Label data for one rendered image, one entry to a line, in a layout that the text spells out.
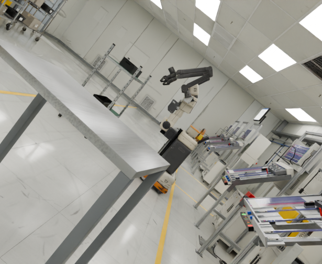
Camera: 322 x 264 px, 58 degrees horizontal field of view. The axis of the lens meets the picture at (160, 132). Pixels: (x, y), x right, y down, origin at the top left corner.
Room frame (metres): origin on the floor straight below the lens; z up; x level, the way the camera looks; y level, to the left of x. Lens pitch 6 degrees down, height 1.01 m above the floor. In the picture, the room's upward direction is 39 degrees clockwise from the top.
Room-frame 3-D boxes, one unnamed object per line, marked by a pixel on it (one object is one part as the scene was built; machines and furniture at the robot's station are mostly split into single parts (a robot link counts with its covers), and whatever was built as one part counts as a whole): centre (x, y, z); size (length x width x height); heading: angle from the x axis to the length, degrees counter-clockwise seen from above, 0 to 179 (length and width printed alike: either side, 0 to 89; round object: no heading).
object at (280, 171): (3.91, -1.53, 0.66); 1.01 x 0.73 x 1.31; 88
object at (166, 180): (3.88, -0.21, 0.16); 0.67 x 0.64 x 0.25; 89
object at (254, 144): (7.16, -1.81, 0.95); 1.36 x 0.82 x 1.90; 88
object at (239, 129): (8.61, -1.85, 0.95); 1.37 x 0.82 x 1.90; 88
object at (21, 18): (6.36, 4.13, 0.29); 0.40 x 0.30 x 0.14; 178
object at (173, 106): (3.89, 0.08, 0.99); 0.28 x 0.16 x 0.22; 179
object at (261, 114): (7.17, -1.66, 2.10); 0.58 x 0.14 x 0.41; 178
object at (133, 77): (3.91, 0.86, 0.55); 0.91 x 0.46 x 1.10; 178
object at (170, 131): (3.82, -0.05, 0.68); 0.28 x 0.27 x 0.25; 179
